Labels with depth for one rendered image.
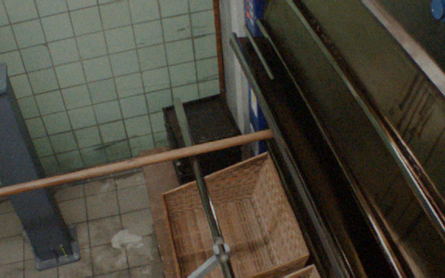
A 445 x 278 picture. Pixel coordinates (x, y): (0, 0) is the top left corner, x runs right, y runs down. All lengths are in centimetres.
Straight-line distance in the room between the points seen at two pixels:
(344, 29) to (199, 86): 198
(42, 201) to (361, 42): 198
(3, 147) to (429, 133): 198
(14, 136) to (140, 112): 97
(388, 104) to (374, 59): 11
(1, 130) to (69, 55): 68
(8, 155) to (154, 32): 101
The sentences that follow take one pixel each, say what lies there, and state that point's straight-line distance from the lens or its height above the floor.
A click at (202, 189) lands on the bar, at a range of 178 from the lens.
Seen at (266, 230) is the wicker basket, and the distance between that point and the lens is 238.
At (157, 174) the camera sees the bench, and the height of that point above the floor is 58.
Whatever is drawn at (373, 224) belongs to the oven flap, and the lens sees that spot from 132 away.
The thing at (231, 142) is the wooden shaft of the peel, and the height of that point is 120.
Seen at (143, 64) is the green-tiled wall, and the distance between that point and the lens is 309.
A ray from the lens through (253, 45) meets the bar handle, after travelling 187.
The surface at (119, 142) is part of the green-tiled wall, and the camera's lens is 341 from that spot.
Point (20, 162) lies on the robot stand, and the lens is 268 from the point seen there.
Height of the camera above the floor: 249
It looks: 43 degrees down
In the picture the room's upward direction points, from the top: 5 degrees counter-clockwise
